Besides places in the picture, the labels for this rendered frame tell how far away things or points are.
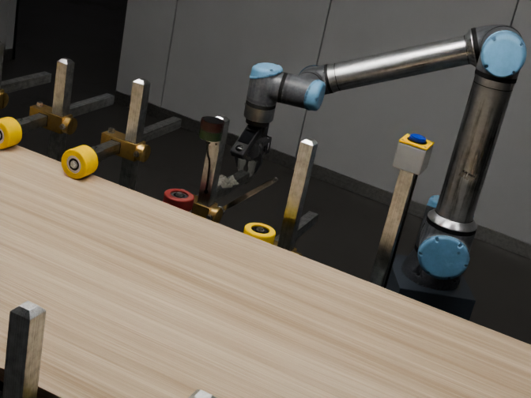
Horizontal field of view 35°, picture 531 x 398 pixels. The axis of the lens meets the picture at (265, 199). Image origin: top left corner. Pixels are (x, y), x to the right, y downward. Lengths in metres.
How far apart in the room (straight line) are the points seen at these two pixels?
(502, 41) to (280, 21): 2.81
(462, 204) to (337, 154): 2.58
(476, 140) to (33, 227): 1.22
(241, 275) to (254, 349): 0.29
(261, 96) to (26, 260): 0.96
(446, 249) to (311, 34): 2.66
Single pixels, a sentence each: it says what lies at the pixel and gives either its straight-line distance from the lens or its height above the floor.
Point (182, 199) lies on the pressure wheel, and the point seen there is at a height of 0.91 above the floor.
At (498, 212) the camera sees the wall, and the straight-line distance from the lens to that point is 4.82.
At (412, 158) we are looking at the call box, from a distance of 2.02.
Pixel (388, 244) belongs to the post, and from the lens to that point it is 2.12.
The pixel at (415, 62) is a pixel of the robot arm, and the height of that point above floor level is 1.29.
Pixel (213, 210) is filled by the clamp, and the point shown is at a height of 0.86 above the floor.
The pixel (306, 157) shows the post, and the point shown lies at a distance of 2.12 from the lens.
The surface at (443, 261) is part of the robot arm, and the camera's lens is 2.55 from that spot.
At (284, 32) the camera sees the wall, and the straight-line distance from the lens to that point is 5.06.
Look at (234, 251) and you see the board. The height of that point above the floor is 0.90.
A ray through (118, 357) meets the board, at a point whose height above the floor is 0.90.
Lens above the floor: 1.80
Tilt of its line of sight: 23 degrees down
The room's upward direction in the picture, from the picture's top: 12 degrees clockwise
